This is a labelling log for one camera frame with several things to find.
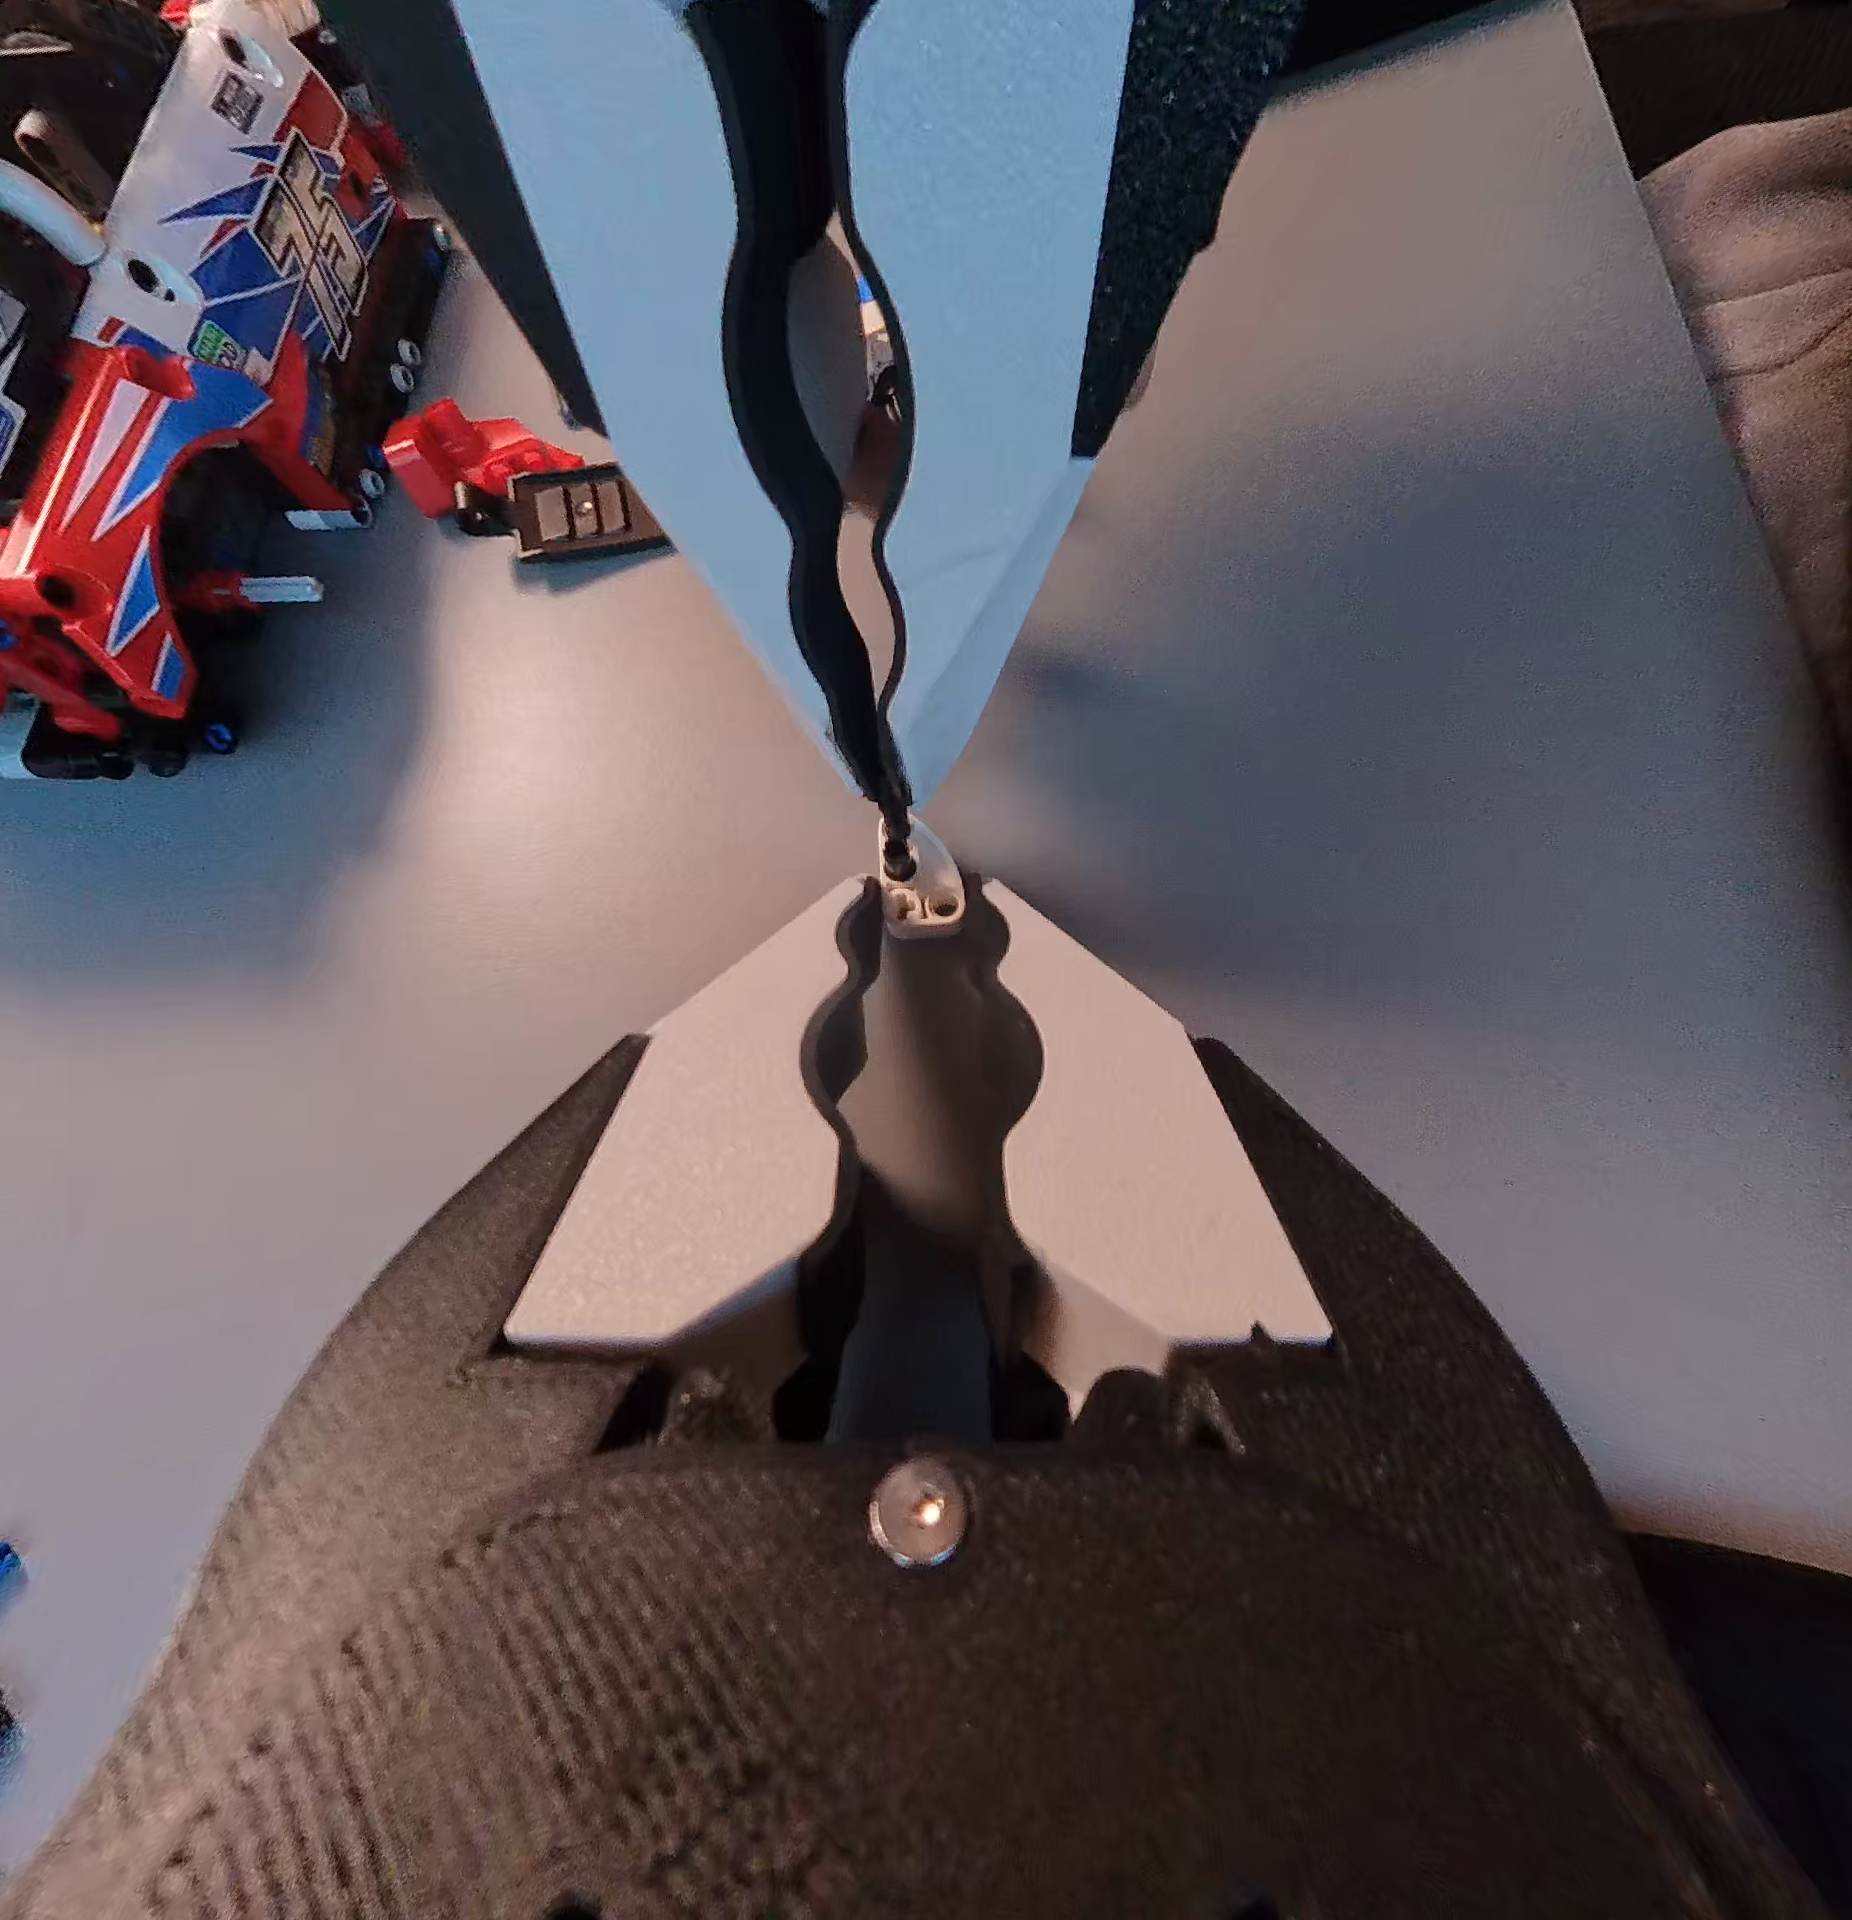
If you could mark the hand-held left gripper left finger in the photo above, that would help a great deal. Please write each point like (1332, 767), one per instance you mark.
(672, 1184)

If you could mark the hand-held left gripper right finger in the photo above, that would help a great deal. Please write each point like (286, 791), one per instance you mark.
(1153, 1184)

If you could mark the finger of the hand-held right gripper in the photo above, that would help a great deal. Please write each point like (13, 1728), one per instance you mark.
(1002, 225)
(613, 225)

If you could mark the red lego piece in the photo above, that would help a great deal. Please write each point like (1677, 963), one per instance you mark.
(462, 449)

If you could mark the white lego liftarm piece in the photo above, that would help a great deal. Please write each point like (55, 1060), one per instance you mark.
(927, 907)

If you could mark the black lego pin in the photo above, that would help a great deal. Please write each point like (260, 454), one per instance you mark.
(899, 854)

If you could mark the lego race car model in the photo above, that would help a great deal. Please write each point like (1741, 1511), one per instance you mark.
(162, 449)

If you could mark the black lego panel assembly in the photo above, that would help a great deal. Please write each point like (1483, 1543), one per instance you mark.
(581, 510)

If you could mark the black chair armrest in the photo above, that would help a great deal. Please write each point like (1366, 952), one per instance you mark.
(1692, 75)

